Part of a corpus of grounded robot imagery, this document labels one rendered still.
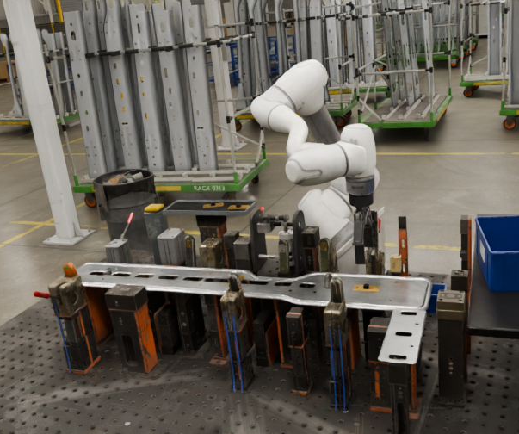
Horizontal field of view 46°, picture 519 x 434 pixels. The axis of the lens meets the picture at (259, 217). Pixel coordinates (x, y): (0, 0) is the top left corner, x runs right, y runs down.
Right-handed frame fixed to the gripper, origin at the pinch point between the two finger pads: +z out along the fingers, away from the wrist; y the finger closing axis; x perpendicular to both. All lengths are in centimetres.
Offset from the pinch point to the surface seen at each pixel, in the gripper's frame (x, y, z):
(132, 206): -226, -210, 60
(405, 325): 15.5, 22.0, 13.1
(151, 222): -96, -30, 3
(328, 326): -6.8, 24.9, 13.7
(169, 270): -76, -5, 13
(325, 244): -16.8, -14.7, 3.9
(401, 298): 12.0, 5.3, 13.1
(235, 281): -39.6, 15.4, 5.1
